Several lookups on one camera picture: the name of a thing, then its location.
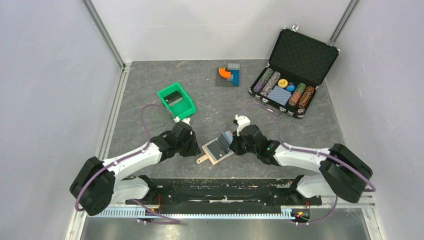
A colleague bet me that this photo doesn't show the beige leather card holder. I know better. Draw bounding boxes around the beige leather card holder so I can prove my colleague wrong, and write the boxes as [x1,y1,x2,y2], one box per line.
[196,131,234,165]

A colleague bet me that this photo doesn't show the dark card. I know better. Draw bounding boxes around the dark card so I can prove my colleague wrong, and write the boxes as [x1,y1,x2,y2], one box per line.
[163,91,183,108]

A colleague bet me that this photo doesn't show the black credit card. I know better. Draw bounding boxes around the black credit card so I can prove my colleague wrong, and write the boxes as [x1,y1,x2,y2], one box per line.
[216,132,232,153]

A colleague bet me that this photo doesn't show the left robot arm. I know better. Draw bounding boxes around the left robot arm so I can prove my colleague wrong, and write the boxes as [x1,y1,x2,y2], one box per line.
[69,118,201,216]

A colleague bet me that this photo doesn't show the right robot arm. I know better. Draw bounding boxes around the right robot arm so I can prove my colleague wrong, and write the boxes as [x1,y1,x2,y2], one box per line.
[229,124,375,204]

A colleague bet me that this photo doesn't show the black card in holder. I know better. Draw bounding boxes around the black card in holder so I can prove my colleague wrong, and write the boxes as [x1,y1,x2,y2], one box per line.
[206,140,227,161]

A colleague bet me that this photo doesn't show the blue playing card deck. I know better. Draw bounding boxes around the blue playing card deck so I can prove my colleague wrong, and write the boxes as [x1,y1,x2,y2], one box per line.
[267,86,292,106]

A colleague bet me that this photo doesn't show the green plastic bin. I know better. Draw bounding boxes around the green plastic bin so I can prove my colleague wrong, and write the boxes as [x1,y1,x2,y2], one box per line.
[157,82,197,122]

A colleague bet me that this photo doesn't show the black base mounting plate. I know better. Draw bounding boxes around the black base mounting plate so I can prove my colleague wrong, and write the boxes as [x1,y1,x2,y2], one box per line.
[139,175,322,214]

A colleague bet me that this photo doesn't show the pink grey chip stack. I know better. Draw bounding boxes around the pink grey chip stack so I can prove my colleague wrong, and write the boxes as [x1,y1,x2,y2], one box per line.
[260,71,281,97]

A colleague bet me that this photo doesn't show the green red chip stack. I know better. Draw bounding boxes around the green red chip stack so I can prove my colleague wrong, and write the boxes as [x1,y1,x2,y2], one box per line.
[288,83,306,107]

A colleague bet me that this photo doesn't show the purple green chip stack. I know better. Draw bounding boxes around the purple green chip stack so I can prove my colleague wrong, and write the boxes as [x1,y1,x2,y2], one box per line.
[252,68,274,93]

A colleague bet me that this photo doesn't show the blue lego bricks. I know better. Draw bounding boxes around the blue lego bricks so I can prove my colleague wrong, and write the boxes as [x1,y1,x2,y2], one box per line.
[227,69,240,87]

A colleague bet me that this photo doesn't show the yellow dealer chip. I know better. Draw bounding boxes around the yellow dealer chip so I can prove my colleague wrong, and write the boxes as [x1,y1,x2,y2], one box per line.
[277,78,289,89]

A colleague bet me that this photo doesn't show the orange black chip stack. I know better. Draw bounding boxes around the orange black chip stack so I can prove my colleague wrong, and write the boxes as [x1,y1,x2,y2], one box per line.
[297,86,315,114]

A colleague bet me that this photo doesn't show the blue dealer chip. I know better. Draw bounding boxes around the blue dealer chip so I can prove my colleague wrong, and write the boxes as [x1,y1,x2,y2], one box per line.
[285,84,296,92]

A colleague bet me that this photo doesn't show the grey lego baseplate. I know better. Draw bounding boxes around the grey lego baseplate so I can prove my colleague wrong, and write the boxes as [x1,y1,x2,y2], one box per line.
[214,73,236,87]

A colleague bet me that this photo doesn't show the orange curved lego piece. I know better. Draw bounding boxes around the orange curved lego piece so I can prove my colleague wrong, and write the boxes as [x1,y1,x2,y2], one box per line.
[218,67,232,79]

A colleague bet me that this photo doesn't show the grey lego brick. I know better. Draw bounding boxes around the grey lego brick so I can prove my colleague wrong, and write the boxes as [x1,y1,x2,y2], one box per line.
[226,63,241,71]

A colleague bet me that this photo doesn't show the black poker chip case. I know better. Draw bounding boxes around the black poker chip case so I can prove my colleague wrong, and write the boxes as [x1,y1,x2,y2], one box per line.
[248,27,340,119]

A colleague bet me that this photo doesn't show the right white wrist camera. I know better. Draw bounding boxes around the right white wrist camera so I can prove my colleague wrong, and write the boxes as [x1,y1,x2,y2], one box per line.
[234,114,251,137]

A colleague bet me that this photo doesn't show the white slotted cable duct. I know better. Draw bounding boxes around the white slotted cable duct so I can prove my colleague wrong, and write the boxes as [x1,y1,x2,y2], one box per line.
[95,205,309,221]

